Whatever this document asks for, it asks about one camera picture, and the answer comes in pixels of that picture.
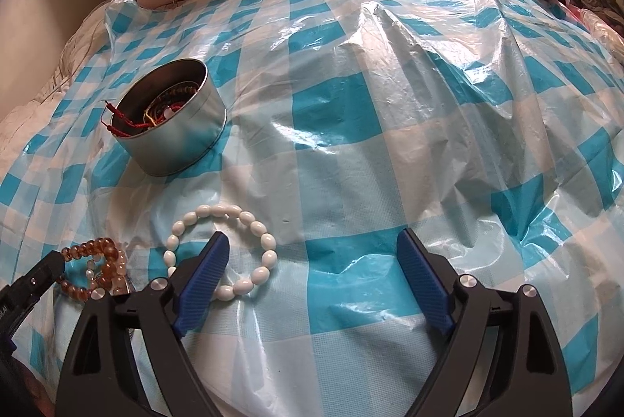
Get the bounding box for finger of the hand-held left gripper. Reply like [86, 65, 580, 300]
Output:
[10, 250, 65, 307]

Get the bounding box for white bead bracelet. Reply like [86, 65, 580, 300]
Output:
[163, 204, 278, 298]

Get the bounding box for blue checked plastic sheet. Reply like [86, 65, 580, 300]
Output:
[0, 0, 624, 417]

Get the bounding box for red cord bracelet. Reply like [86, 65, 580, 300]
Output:
[101, 100, 149, 139]

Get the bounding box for round metal tin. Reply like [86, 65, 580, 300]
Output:
[101, 59, 227, 178]

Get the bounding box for brown bead bracelet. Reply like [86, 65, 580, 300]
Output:
[55, 238, 131, 302]

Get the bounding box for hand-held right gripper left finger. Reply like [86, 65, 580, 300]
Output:
[56, 232, 230, 417]

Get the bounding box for pink plastic bag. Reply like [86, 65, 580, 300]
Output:
[570, 5, 624, 53]

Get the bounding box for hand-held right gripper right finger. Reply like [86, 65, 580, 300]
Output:
[396, 228, 573, 417]

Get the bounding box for white quilt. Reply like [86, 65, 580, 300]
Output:
[0, 2, 118, 128]

